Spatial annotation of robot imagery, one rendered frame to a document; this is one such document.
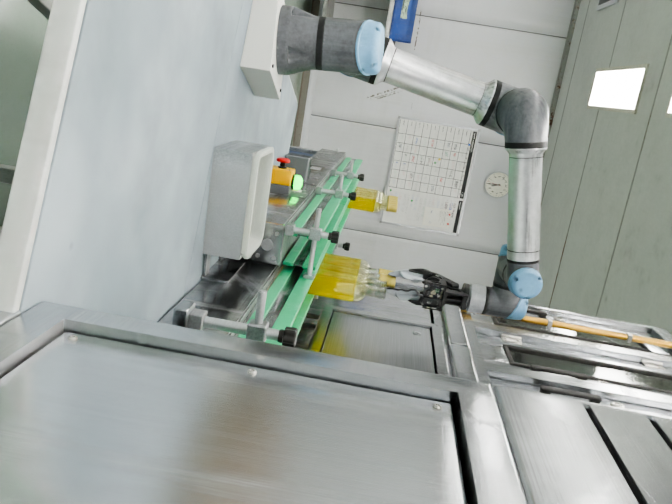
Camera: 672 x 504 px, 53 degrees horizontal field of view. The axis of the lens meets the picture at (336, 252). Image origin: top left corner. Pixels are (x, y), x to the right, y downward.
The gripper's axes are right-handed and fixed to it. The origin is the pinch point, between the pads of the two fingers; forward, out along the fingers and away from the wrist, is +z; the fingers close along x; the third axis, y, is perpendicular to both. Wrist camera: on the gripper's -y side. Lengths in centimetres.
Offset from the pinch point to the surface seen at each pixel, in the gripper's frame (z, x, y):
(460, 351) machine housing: -20.5, 13.1, 7.8
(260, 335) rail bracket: 19, -15, 88
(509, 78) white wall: -104, -79, -574
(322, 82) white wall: 93, -44, -574
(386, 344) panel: -1.1, 12.9, 12.9
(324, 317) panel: 16.1, 12.2, 3.5
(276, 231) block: 29.0, -13.9, 24.2
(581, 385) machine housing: -52, 15, 10
